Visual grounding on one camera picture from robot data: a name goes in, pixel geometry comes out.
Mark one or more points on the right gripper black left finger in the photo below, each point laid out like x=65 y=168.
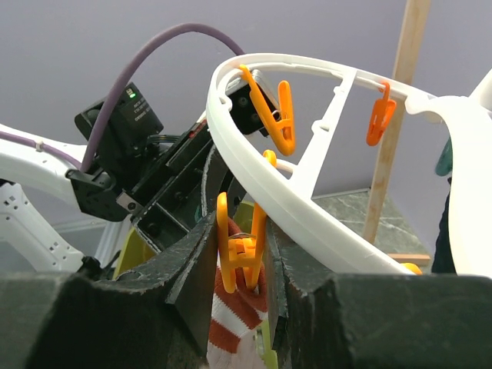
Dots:
x=156 y=315

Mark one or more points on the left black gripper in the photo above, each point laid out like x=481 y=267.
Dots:
x=179 y=189

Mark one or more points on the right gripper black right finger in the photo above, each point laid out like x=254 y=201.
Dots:
x=319 y=319

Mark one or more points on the taupe sock with striped cuff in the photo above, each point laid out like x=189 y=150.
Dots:
x=234 y=320

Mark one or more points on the orange clothes clip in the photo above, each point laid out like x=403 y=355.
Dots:
x=243 y=251

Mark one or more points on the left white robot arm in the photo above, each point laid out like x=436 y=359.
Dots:
x=132 y=142

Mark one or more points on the orange clip left rim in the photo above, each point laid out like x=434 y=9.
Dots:
x=280 y=125

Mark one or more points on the teal clothes clip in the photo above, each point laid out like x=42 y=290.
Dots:
x=444 y=164

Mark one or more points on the orange clip front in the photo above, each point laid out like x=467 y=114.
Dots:
x=382 y=113

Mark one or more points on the white round sock hanger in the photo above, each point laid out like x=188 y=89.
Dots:
x=284 y=191

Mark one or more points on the olive green plastic basket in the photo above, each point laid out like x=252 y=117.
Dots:
x=135 y=252

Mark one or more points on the dark navy hanging sock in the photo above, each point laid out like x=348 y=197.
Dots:
x=443 y=260

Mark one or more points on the wooden clothes rack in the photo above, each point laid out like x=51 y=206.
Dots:
x=409 y=45

